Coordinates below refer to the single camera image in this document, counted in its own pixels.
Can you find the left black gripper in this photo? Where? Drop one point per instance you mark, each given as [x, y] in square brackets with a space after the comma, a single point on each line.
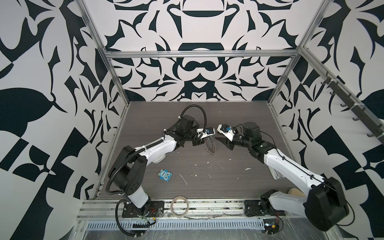
[198, 142]

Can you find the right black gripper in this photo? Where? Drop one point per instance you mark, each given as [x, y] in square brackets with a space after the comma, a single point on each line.
[228, 143]

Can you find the silver keyring with keys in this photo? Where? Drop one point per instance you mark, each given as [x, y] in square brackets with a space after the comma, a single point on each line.
[211, 145]

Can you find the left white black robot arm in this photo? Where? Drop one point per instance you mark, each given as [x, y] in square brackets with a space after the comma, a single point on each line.
[128, 171]

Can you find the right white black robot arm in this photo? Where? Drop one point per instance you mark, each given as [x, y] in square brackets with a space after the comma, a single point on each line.
[323, 201]

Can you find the blue owl eraser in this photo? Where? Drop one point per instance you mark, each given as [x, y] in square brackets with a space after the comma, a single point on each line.
[165, 175]

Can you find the clear tape roll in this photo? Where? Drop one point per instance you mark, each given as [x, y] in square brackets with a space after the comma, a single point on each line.
[179, 207]

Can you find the green circuit board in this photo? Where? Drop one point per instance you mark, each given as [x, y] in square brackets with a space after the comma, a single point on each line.
[272, 226]

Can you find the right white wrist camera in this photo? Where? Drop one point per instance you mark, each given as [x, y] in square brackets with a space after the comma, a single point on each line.
[226, 131]

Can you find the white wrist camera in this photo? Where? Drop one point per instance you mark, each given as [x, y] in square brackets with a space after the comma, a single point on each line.
[226, 131]
[204, 133]

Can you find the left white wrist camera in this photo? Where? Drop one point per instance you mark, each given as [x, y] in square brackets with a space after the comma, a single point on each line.
[204, 133]

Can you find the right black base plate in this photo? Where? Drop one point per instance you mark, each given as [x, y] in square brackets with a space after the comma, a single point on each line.
[255, 208]

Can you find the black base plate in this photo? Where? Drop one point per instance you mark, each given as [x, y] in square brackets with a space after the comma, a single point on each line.
[255, 208]
[150, 209]

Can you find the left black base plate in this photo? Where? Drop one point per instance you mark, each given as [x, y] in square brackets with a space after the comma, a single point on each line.
[150, 209]

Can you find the white perforated cable duct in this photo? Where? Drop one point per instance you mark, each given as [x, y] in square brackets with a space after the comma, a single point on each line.
[206, 224]

